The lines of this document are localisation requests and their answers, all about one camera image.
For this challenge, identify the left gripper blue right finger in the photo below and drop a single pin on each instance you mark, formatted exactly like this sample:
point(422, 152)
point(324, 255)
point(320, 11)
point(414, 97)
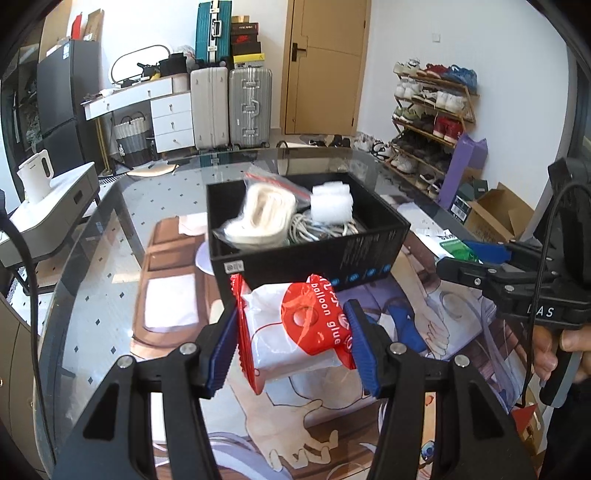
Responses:
point(364, 346)

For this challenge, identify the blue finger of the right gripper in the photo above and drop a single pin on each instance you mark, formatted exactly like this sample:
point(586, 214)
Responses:
point(485, 276)
point(491, 253)

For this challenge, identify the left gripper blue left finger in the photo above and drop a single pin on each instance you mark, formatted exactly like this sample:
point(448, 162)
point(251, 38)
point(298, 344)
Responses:
point(219, 347)

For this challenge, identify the green medicine sachet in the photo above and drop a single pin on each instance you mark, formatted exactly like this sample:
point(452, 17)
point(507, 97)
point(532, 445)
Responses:
point(456, 248)

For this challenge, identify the red balloon glue bag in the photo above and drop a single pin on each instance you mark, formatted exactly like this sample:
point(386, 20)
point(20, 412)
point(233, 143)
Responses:
point(300, 332)

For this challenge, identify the white foam piece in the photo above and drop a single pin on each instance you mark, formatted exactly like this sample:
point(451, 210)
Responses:
point(332, 203)

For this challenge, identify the open cardboard box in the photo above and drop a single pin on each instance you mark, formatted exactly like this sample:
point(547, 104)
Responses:
point(500, 215)

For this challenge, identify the black cardboard box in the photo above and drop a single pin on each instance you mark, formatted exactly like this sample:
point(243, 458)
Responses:
point(261, 228)

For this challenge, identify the shoe rack with shoes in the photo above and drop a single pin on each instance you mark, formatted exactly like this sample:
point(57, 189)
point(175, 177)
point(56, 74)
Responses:
point(434, 108)

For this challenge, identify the white low coffee table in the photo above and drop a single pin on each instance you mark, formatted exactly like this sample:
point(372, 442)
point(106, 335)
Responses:
point(47, 225)

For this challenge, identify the woven laundry basket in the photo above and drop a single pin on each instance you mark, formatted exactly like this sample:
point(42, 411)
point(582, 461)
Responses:
point(132, 135)

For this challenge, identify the silver suitcase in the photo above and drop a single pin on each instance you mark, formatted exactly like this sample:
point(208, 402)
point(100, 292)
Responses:
point(250, 90)

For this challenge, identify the white electric kettle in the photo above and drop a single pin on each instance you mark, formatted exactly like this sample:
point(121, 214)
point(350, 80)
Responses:
point(36, 174)

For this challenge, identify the white dressing desk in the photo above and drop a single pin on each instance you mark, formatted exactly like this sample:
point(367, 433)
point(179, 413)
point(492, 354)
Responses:
point(166, 104)

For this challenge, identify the wooden door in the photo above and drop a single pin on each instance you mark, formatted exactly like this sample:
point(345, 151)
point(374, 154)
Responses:
point(324, 59)

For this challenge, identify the white suitcase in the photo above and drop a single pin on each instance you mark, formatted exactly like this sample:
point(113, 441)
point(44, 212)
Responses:
point(209, 107)

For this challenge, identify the stack of shoe boxes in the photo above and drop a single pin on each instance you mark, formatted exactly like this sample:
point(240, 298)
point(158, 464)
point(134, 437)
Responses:
point(246, 48)

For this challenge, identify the oval vanity mirror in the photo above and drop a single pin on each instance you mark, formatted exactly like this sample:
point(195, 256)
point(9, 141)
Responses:
point(132, 65)

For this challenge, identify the black refrigerator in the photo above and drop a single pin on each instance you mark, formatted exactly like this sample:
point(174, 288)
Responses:
point(64, 79)

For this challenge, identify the teal suitcase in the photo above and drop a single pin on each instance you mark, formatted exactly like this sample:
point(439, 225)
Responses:
point(212, 40)

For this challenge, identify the tall black glass cabinet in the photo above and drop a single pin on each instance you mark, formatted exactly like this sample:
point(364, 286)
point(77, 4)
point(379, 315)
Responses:
point(21, 129)

